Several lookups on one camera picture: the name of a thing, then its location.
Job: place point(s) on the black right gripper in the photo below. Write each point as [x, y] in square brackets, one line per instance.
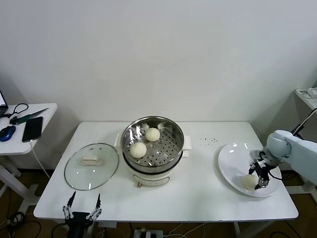
[263, 169]

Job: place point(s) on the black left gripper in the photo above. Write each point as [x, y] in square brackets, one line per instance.
[78, 220]

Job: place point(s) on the white steamed baozi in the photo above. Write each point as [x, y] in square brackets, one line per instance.
[248, 182]
[138, 150]
[152, 134]

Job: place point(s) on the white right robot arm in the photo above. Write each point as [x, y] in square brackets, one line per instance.
[297, 151]

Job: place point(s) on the stainless steel steamer basket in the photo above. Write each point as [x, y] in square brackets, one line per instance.
[168, 148]

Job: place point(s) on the white round plate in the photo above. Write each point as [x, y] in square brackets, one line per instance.
[232, 161]

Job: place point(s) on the white work table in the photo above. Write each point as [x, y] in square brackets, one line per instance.
[193, 198]

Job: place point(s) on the grey floor power strip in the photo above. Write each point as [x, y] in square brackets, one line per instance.
[148, 233]

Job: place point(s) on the cream electric cooking pot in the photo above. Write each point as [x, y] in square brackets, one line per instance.
[151, 178]

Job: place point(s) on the white shelf table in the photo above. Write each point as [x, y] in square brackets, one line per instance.
[305, 102]

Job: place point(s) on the white side table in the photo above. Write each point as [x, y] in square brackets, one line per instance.
[15, 147]

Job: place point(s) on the black smartphone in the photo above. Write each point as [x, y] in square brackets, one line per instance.
[33, 129]

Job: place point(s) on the white power strip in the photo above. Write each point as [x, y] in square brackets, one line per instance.
[304, 93]

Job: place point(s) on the blue computer mouse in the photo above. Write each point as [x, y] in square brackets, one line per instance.
[7, 133]

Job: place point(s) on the dark green flat blade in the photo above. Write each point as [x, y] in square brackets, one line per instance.
[29, 116]

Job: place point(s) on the open laptop screen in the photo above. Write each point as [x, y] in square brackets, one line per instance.
[3, 106]

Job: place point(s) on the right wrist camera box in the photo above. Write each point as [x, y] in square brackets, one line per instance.
[257, 154]

